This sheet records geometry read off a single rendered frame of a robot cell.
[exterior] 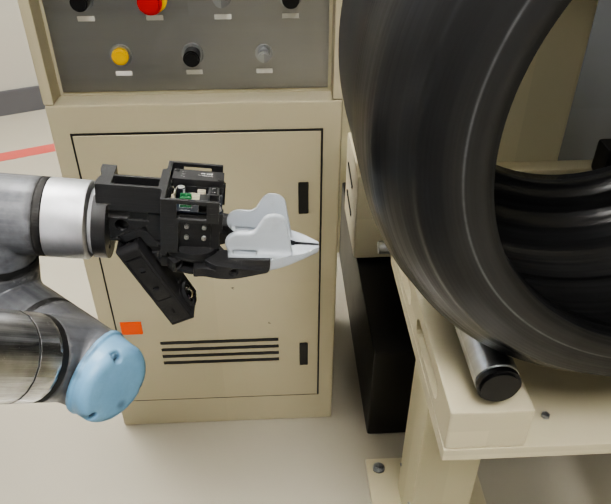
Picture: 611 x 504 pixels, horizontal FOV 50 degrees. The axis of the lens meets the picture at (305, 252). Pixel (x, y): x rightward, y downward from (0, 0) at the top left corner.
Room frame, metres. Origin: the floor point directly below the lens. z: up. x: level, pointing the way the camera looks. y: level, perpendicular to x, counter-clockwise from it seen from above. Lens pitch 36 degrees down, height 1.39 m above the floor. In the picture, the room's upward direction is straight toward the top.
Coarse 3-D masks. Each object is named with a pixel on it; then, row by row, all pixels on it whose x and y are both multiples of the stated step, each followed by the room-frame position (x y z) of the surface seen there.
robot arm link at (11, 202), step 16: (0, 176) 0.52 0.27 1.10; (16, 176) 0.52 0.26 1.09; (32, 176) 0.52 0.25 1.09; (48, 176) 0.53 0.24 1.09; (0, 192) 0.50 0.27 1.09; (16, 192) 0.50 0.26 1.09; (32, 192) 0.50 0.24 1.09; (0, 208) 0.48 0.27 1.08; (16, 208) 0.49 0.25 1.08; (32, 208) 0.49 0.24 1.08; (0, 224) 0.48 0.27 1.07; (16, 224) 0.48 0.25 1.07; (32, 224) 0.48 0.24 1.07; (0, 240) 0.48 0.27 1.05; (16, 240) 0.48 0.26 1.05; (32, 240) 0.48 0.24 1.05; (0, 256) 0.48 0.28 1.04; (16, 256) 0.48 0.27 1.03; (32, 256) 0.50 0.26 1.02; (0, 272) 0.47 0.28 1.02
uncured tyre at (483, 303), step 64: (384, 0) 0.47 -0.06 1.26; (448, 0) 0.43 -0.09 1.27; (512, 0) 0.41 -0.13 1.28; (384, 64) 0.45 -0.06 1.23; (448, 64) 0.41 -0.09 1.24; (512, 64) 0.41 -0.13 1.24; (384, 128) 0.44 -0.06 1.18; (448, 128) 0.41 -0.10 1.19; (384, 192) 0.44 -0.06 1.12; (448, 192) 0.41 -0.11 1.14; (512, 192) 0.69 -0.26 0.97; (576, 192) 0.70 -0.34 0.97; (448, 256) 0.41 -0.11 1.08; (512, 256) 0.63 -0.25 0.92; (576, 256) 0.65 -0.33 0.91; (448, 320) 0.45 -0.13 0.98; (512, 320) 0.42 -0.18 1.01; (576, 320) 0.43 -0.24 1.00
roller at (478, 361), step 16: (464, 336) 0.51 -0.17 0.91; (464, 352) 0.49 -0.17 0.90; (480, 352) 0.47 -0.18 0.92; (496, 352) 0.47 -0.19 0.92; (480, 368) 0.46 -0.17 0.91; (496, 368) 0.45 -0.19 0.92; (512, 368) 0.45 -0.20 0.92; (480, 384) 0.44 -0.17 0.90; (496, 384) 0.44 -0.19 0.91; (512, 384) 0.44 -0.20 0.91; (496, 400) 0.44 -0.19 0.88
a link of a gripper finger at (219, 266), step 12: (216, 252) 0.50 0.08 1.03; (192, 264) 0.49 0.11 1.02; (204, 264) 0.49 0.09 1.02; (216, 264) 0.48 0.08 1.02; (228, 264) 0.48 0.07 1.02; (240, 264) 0.49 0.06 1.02; (252, 264) 0.49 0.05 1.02; (264, 264) 0.49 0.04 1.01; (204, 276) 0.48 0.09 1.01; (216, 276) 0.48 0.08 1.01; (228, 276) 0.48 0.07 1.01; (240, 276) 0.48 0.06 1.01
